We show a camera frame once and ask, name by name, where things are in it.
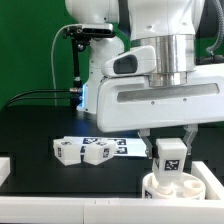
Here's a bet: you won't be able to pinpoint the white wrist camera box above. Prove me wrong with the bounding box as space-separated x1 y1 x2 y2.
101 46 156 78

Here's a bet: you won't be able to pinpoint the white front rail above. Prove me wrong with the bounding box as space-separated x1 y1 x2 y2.
0 197 224 224

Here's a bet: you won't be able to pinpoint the black base cables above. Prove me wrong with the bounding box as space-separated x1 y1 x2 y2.
2 87 83 110

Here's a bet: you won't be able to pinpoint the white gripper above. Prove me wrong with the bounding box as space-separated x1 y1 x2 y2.
97 63 224 159

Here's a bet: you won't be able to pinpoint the grey camera cable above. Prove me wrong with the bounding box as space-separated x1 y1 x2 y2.
50 23 80 107

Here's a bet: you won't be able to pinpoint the white left rail block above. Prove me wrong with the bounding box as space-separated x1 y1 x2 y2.
0 157 10 187

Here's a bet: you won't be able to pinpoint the white round stool seat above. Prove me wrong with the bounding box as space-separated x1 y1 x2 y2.
142 173 206 200

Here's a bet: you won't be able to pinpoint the black camera on stand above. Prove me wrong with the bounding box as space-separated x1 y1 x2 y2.
63 23 115 38

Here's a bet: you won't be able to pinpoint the white marker sheet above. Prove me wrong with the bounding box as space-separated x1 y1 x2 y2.
64 136 146 157

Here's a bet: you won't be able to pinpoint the black camera stand pole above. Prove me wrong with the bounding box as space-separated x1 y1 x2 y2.
70 38 88 109

